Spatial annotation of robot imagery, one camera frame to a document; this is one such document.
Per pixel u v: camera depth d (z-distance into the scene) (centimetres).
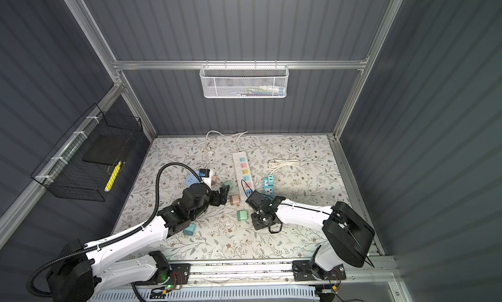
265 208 67
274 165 105
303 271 73
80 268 40
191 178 98
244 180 97
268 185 95
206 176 68
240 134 118
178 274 72
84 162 72
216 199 71
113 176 70
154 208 57
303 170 105
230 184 99
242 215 87
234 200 92
